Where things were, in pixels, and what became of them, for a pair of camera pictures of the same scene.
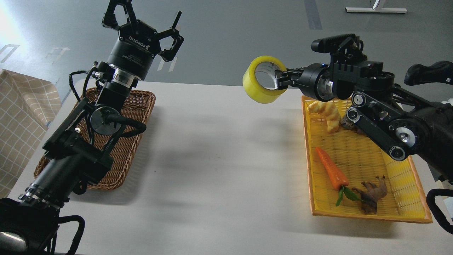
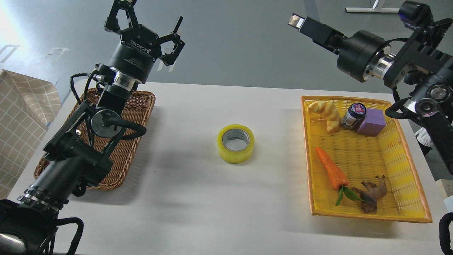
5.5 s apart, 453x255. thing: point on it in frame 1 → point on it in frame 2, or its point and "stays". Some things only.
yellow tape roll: [254, 90] → [235, 143]
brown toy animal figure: [371, 194] stays
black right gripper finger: [289, 74] → [321, 34]
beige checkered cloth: [28, 102] stays
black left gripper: [138, 43] stays
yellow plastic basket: [350, 175] stays
